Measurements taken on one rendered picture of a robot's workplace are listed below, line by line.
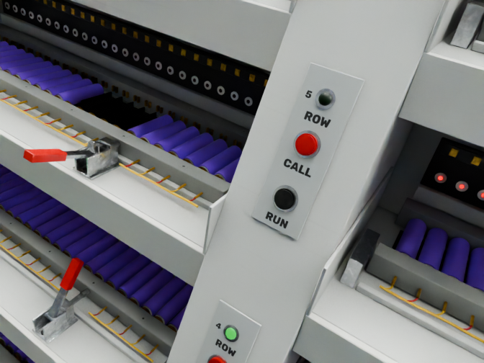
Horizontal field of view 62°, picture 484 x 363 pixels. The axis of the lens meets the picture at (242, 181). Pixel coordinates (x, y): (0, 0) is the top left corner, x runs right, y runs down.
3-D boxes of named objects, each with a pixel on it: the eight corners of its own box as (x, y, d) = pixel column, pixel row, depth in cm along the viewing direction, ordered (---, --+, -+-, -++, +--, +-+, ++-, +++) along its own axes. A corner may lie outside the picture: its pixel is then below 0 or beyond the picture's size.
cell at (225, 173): (256, 169, 46) (224, 192, 41) (243, 163, 47) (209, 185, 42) (258, 155, 45) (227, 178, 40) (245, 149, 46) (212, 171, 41)
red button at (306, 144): (311, 159, 28) (320, 137, 28) (291, 150, 29) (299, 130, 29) (315, 158, 29) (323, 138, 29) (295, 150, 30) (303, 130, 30)
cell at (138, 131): (173, 130, 51) (136, 147, 46) (162, 125, 51) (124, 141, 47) (174, 117, 50) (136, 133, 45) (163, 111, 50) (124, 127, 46)
